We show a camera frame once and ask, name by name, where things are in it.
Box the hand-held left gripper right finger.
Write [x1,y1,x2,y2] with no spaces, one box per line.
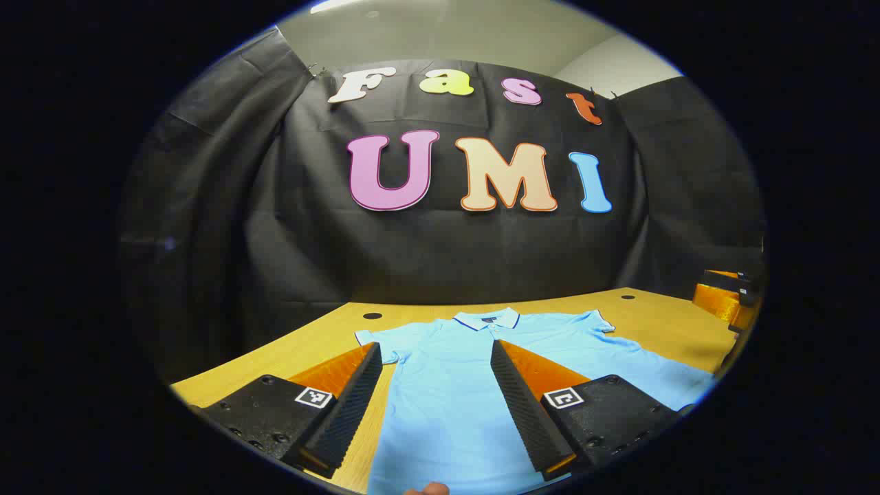
[489,339,688,482]

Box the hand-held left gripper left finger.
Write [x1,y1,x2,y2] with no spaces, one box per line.
[189,342,384,480]

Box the light blue T-shirt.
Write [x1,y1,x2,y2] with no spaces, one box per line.
[354,307,717,495]

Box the black backdrop cloth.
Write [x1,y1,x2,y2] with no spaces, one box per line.
[117,24,767,386]

